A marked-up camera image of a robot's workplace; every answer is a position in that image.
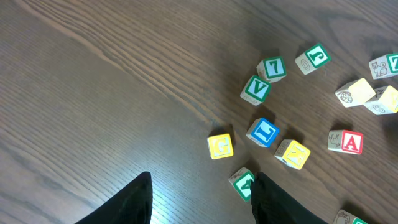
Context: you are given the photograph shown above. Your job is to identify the yellow block near J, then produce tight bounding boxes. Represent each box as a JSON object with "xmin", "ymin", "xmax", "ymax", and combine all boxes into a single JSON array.
[{"xmin": 335, "ymin": 78, "xmax": 376, "ymax": 108}]

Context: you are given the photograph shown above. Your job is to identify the blue L block lower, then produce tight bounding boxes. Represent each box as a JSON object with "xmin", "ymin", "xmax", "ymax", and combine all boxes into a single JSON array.
[{"xmin": 246, "ymin": 118, "xmax": 279, "ymax": 147}]

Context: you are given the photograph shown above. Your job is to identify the green 7 block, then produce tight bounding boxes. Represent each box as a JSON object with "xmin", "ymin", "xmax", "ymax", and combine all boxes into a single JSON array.
[{"xmin": 256, "ymin": 56, "xmax": 287, "ymax": 83}]

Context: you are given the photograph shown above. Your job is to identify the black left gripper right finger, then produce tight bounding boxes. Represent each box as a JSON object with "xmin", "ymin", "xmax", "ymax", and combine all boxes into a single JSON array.
[{"xmin": 251, "ymin": 172, "xmax": 326, "ymax": 224}]

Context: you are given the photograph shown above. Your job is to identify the yellow block beside R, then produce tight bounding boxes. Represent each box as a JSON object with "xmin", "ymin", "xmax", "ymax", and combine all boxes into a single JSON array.
[{"xmin": 274, "ymin": 139, "xmax": 311, "ymax": 170}]

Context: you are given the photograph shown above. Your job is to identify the green J block left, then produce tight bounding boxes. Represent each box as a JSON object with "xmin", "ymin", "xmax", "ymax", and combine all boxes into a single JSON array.
[{"xmin": 295, "ymin": 43, "xmax": 331, "ymax": 75}]

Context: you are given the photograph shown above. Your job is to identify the green 4 block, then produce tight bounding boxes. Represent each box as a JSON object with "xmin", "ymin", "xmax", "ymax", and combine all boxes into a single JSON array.
[{"xmin": 228, "ymin": 167, "xmax": 254, "ymax": 202}]

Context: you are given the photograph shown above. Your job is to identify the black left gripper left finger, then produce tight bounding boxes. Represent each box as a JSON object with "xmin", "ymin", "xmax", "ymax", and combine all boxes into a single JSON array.
[{"xmin": 76, "ymin": 172, "xmax": 153, "ymax": 224}]

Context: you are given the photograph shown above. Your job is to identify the green N block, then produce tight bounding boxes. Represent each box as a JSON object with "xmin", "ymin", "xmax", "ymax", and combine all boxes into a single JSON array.
[{"xmin": 333, "ymin": 209, "xmax": 368, "ymax": 224}]

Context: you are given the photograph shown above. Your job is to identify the yellow block far left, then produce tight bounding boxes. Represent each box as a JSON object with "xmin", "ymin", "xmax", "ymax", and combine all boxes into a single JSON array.
[{"xmin": 207, "ymin": 133, "xmax": 234, "ymax": 160}]

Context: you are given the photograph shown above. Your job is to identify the red A block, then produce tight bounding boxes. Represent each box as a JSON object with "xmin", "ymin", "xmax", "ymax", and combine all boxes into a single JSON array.
[{"xmin": 327, "ymin": 129, "xmax": 364, "ymax": 155}]

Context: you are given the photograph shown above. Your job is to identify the green V block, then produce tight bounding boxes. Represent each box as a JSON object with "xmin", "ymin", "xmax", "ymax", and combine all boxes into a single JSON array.
[{"xmin": 240, "ymin": 75, "xmax": 272, "ymax": 106}]

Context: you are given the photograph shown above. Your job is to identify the green Z block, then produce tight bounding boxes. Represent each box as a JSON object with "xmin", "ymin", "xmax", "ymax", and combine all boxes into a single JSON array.
[{"xmin": 369, "ymin": 53, "xmax": 398, "ymax": 80}]

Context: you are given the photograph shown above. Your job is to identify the yellow S block left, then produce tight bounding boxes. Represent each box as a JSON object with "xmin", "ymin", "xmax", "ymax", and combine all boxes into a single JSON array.
[{"xmin": 364, "ymin": 85, "xmax": 397, "ymax": 115}]

